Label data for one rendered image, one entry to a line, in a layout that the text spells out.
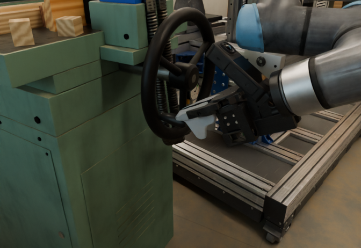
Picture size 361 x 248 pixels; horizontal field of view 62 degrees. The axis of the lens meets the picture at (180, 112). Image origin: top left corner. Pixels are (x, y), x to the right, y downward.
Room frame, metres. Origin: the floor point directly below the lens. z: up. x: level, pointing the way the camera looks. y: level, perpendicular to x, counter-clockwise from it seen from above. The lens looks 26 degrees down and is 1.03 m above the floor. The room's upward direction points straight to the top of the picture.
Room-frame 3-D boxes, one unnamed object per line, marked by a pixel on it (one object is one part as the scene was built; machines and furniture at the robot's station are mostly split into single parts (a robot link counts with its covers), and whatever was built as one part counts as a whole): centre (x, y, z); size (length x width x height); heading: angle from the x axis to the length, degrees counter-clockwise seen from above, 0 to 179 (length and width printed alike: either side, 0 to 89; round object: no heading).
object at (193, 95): (0.92, -0.03, 0.65); 0.06 x 0.04 x 0.08; 149
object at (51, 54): (0.77, 0.18, 0.87); 0.61 x 0.30 x 0.06; 149
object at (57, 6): (0.77, 0.22, 0.94); 0.23 x 0.02 x 0.07; 149
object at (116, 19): (0.72, 0.11, 0.91); 0.15 x 0.14 x 0.09; 149
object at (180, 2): (1.44, -0.04, 0.87); 0.15 x 0.15 x 0.10
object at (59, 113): (0.87, 0.39, 0.76); 0.57 x 0.45 x 0.09; 59
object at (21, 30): (0.56, 0.29, 0.92); 0.04 x 0.03 x 0.04; 26
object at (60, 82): (0.78, 0.23, 0.82); 0.40 x 0.21 x 0.04; 149
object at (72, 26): (0.64, 0.23, 0.92); 0.04 x 0.04 x 0.03; 83
